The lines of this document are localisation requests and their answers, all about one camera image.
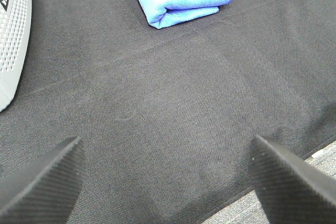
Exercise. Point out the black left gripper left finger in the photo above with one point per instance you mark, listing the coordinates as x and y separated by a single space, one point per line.
45 191

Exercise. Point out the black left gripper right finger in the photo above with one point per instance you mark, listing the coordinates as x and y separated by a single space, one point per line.
289 189

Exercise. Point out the black fabric table cover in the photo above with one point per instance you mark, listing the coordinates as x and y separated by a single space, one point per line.
167 115

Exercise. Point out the grey perforated plastic basket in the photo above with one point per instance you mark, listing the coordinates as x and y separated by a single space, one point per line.
15 33

